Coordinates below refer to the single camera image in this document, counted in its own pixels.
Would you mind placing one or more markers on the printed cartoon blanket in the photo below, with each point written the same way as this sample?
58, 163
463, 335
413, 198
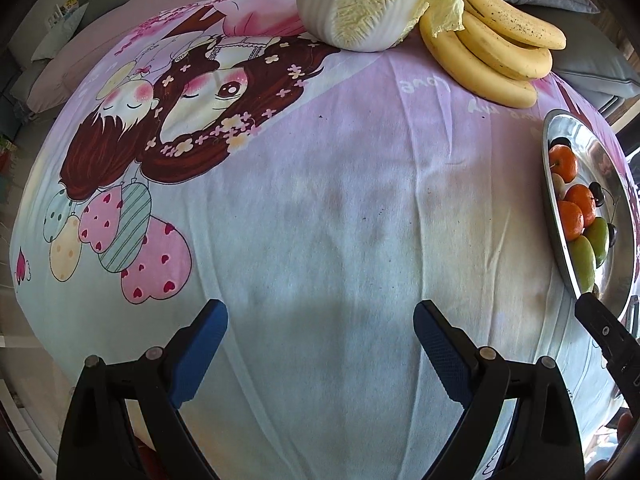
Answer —
325, 210

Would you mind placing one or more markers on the green jujube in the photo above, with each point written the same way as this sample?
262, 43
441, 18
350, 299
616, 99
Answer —
598, 240
582, 260

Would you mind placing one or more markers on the pale green pillow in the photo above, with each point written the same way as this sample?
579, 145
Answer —
62, 30

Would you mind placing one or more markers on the person's right hand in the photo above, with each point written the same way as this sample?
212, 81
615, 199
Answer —
626, 426

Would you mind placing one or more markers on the round metal plate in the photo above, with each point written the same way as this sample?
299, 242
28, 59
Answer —
617, 280

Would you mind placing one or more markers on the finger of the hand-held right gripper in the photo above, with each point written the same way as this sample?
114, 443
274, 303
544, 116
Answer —
602, 332

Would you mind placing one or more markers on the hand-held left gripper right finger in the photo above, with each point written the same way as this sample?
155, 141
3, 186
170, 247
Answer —
442, 350

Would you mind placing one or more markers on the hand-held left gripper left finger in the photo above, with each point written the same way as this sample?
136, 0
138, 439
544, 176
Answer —
197, 350

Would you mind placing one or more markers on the red cloth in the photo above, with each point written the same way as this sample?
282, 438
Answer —
147, 460

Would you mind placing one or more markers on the mandarin orange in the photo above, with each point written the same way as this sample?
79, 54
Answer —
571, 220
563, 162
582, 201

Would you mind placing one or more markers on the napa cabbage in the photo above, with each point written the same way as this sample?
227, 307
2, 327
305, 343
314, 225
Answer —
370, 2

